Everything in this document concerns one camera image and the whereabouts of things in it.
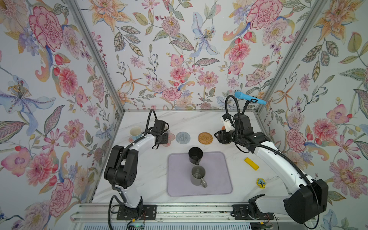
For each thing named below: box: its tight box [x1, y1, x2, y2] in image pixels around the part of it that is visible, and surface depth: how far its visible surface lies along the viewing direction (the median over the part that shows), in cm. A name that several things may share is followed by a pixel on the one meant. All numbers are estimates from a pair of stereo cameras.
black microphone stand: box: [241, 98, 258, 115], surface depth 106 cm
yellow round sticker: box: [256, 177, 267, 189], surface depth 85 cm
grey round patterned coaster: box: [175, 131, 191, 145], surface depth 106 cm
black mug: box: [188, 146, 204, 166], surface depth 88 cm
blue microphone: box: [234, 91, 267, 105], surface depth 101 cm
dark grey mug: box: [190, 164, 208, 189], surface depth 80 cm
